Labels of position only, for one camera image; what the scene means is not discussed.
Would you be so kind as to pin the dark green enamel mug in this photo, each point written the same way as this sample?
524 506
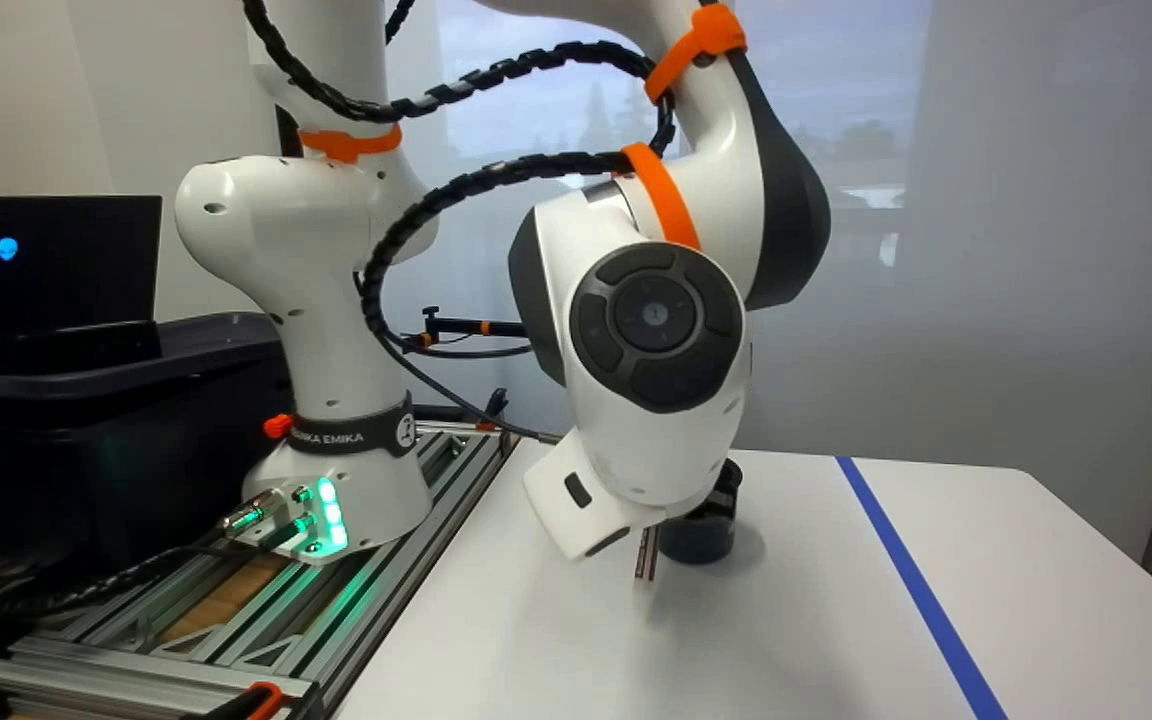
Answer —
700 540

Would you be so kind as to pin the black clamp lever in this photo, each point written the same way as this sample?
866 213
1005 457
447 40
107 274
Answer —
492 410

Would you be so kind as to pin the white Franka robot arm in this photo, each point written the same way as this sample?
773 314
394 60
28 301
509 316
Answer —
657 323

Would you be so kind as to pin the aluminium rail frame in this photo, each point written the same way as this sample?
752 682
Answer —
240 614

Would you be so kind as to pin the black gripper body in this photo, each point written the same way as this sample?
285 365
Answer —
721 490

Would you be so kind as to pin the blue tape line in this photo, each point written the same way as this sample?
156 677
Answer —
917 586

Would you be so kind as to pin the orange black clamp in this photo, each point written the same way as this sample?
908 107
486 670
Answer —
266 702

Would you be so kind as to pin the black storage bin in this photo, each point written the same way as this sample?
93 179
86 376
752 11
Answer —
138 441

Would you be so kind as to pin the black monitor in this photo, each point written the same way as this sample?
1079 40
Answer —
42 281

